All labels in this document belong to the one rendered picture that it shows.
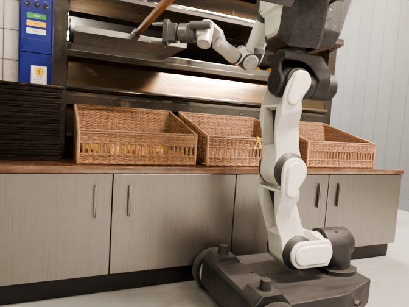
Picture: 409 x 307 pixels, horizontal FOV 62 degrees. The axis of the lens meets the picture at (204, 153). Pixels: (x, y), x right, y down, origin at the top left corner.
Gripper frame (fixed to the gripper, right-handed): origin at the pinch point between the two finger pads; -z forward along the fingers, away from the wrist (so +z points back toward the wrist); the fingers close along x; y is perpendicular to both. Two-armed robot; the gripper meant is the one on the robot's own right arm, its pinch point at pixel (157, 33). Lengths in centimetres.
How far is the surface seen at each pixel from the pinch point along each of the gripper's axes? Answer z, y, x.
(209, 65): 13, 61, 4
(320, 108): 87, 112, 24
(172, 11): -4.0, 31.2, -20.0
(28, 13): -69, -2, -9
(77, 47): -51, 14, 4
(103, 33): -26.6, -3.1, 1.0
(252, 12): 36, 77, -34
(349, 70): 143, 337, -43
